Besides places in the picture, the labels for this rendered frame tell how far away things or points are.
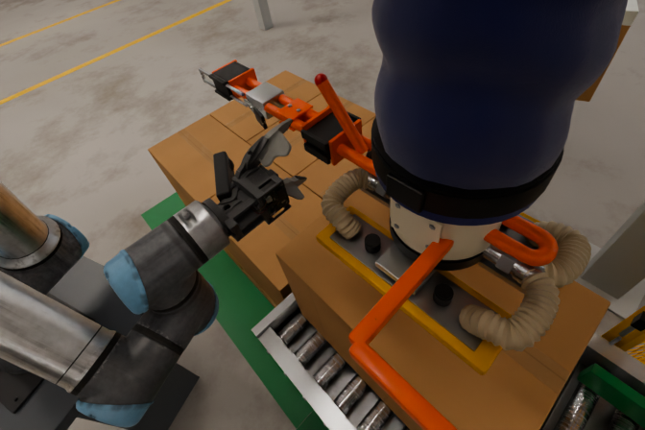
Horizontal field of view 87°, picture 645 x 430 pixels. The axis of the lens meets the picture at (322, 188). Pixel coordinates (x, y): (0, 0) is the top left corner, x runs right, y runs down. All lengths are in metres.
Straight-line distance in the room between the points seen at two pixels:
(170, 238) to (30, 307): 0.20
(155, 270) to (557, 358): 0.71
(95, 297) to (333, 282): 0.80
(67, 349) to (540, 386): 0.76
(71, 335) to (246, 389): 1.25
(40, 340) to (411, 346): 0.60
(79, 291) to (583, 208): 2.39
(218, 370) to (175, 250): 1.36
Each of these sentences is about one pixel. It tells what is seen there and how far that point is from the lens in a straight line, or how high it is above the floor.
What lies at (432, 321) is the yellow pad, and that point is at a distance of 0.58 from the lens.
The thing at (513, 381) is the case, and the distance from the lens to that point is 0.78.
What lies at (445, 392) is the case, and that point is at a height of 0.95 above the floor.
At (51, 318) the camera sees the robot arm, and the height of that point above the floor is 1.25.
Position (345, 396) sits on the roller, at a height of 0.55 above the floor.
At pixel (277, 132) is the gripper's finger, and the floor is 1.32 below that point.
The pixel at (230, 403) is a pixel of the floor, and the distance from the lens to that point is 1.80.
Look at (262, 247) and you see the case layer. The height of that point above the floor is 0.54.
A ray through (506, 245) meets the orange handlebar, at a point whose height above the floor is 1.26.
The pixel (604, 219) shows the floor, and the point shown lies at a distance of 2.40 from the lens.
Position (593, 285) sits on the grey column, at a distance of 2.11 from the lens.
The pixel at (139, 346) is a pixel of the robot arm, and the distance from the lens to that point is 0.63.
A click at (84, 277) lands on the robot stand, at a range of 1.39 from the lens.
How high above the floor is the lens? 1.67
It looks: 48 degrees down
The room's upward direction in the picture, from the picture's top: 11 degrees counter-clockwise
